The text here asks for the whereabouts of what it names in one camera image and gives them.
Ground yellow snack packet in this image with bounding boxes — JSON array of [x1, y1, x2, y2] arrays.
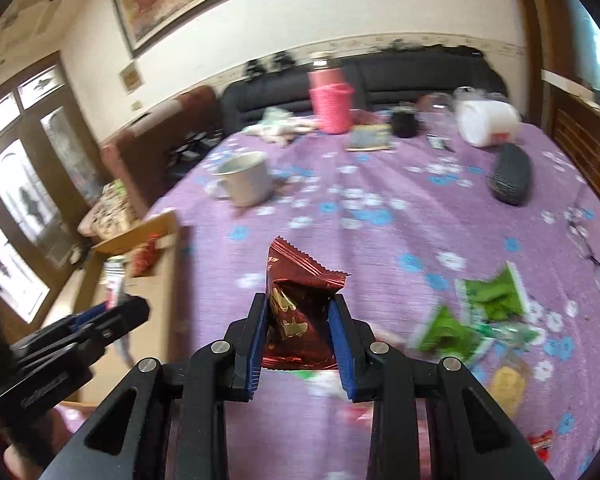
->
[[487, 355, 531, 413]]

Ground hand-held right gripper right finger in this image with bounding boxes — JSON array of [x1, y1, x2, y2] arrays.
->
[[328, 296, 556, 480]]

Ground pink thermos bottle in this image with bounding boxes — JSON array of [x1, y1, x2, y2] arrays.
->
[[307, 52, 345, 90]]

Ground pink knitted holder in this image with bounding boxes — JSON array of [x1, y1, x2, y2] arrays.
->
[[308, 83, 356, 135]]

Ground purple floral tablecloth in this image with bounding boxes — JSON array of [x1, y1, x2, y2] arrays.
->
[[130, 110, 600, 480]]

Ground eyeglasses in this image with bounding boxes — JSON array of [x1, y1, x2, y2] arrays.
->
[[562, 205, 600, 306]]

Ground black sofa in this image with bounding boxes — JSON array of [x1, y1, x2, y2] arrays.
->
[[220, 46, 508, 136]]

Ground small wall plaque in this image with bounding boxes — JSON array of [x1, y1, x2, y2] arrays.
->
[[119, 61, 143, 92]]

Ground white mug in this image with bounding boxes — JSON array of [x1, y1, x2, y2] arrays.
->
[[205, 151, 272, 207]]

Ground brown armchair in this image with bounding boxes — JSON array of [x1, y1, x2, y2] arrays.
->
[[100, 85, 226, 218]]

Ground green square snack packet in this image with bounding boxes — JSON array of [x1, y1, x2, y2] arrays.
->
[[412, 305, 486, 361], [455, 264, 531, 323]]

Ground small metal tool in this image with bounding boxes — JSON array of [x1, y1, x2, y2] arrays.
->
[[426, 133, 456, 153]]

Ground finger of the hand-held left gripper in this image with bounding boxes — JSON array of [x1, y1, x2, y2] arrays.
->
[[67, 296, 150, 361], [10, 302, 121, 356]]

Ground green twisted candy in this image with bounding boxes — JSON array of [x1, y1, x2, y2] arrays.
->
[[475, 322, 543, 356]]

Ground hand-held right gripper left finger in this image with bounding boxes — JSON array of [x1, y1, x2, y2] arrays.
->
[[40, 292, 270, 480]]

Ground floral cushion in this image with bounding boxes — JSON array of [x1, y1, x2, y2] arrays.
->
[[77, 180, 136, 241]]

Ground white plastic jar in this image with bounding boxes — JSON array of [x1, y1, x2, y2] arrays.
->
[[455, 99, 522, 148]]

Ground small red snack packet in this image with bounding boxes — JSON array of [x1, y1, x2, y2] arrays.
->
[[527, 430, 556, 463]]

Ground dark red snack packet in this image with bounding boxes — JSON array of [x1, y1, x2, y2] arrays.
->
[[261, 236, 352, 372]]

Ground pink dish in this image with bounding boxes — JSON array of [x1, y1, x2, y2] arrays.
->
[[352, 110, 388, 127]]

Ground black cup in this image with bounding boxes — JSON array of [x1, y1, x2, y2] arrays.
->
[[391, 105, 420, 138]]

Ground pile of red packets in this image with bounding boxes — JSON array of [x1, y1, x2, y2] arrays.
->
[[102, 237, 161, 306]]

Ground white cloth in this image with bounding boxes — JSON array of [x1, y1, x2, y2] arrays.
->
[[242, 107, 321, 147]]

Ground clear glass cup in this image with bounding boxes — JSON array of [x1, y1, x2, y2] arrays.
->
[[416, 91, 456, 128]]

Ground wooden glass door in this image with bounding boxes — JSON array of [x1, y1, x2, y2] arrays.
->
[[0, 52, 106, 331]]

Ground cardboard box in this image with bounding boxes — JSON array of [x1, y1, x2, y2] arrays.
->
[[45, 210, 191, 406]]

